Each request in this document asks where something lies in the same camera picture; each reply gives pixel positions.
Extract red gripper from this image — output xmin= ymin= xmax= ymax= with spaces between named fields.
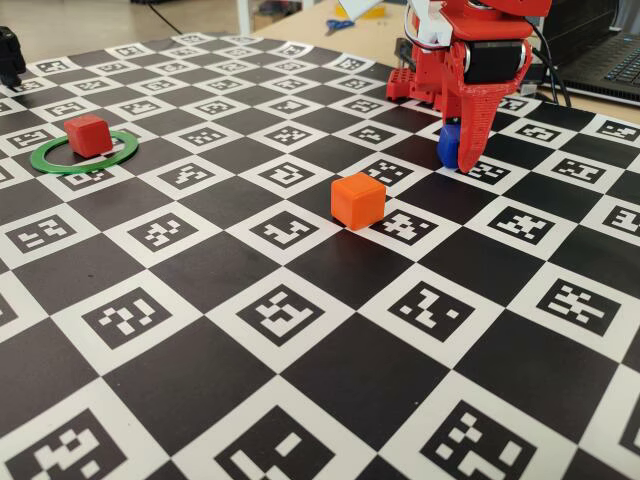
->
xmin=414 ymin=33 xmax=533 ymax=175

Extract blue cube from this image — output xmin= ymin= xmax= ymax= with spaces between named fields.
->
xmin=436 ymin=122 xmax=464 ymax=169

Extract orange cube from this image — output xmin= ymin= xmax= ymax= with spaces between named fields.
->
xmin=330 ymin=172 xmax=387 ymax=231

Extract red cube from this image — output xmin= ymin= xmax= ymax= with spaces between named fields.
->
xmin=64 ymin=114 xmax=115 ymax=158

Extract black laptop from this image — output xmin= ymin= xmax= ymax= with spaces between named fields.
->
xmin=542 ymin=0 xmax=640 ymax=107

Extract blue scissors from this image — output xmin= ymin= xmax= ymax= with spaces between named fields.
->
xmin=323 ymin=18 xmax=356 ymax=37

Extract white table leg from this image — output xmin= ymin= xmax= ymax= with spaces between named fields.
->
xmin=237 ymin=0 xmax=255 ymax=35

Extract checkerboard marker mat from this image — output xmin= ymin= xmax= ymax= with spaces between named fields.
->
xmin=0 ymin=30 xmax=640 ymax=480

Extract black clamp stand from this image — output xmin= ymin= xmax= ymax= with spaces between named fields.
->
xmin=0 ymin=25 xmax=28 ymax=92

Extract black cable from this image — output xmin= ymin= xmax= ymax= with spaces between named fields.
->
xmin=542 ymin=54 xmax=561 ymax=104
xmin=529 ymin=22 xmax=574 ymax=107

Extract green ring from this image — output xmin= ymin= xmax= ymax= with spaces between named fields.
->
xmin=29 ymin=130 xmax=140 ymax=175

